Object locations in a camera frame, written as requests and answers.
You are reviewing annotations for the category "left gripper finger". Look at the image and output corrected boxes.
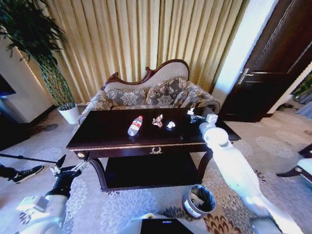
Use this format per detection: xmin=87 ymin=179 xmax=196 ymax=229
xmin=50 ymin=154 xmax=67 ymax=176
xmin=72 ymin=156 xmax=90 ymax=173

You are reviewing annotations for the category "round dark trash bin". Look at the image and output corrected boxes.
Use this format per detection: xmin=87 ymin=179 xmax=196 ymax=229
xmin=181 ymin=184 xmax=217 ymax=219

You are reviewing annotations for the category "thin black pole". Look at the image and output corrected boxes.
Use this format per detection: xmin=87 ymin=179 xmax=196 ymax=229
xmin=0 ymin=153 xmax=59 ymax=164

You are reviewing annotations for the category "person's black shoe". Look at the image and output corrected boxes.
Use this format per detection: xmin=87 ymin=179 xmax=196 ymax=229
xmin=8 ymin=164 xmax=45 ymax=184

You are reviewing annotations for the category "crumpled red white wrapper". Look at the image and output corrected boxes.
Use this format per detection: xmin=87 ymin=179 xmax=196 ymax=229
xmin=151 ymin=115 xmax=164 ymax=128

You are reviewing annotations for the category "floral grey cushion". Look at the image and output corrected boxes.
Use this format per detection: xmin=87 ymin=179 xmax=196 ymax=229
xmin=106 ymin=88 xmax=147 ymax=107
xmin=145 ymin=76 xmax=188 ymax=106

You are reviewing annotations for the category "floral upholstered sofa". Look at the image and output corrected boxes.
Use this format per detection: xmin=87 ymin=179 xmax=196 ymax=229
xmin=78 ymin=58 xmax=222 ymax=125

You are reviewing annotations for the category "dark wooden coffee table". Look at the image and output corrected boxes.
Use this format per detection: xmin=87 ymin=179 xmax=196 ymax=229
xmin=65 ymin=107 xmax=242 ymax=192

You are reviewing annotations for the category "white plant pot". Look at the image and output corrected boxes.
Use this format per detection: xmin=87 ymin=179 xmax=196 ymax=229
xmin=57 ymin=103 xmax=80 ymax=125

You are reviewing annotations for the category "clear bottle with red label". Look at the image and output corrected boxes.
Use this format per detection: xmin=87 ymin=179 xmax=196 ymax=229
xmin=127 ymin=115 xmax=144 ymax=137

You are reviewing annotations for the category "dark wooden door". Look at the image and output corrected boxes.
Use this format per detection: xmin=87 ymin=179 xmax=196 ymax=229
xmin=217 ymin=0 xmax=312 ymax=123

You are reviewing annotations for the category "beige pleated curtain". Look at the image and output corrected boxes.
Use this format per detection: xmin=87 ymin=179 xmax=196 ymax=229
xmin=36 ymin=0 xmax=252 ymax=105

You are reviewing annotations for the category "green leafy plant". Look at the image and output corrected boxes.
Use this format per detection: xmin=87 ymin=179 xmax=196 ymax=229
xmin=291 ymin=72 xmax=312 ymax=104

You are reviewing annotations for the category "tall green bamboo plant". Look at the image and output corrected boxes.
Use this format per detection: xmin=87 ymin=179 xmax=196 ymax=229
xmin=0 ymin=0 xmax=77 ymax=111

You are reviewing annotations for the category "silver door handle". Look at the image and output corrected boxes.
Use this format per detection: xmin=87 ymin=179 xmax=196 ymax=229
xmin=237 ymin=68 xmax=254 ymax=85

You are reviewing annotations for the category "dark wall screen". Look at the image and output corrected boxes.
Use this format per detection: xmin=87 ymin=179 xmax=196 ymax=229
xmin=0 ymin=73 xmax=17 ymax=97

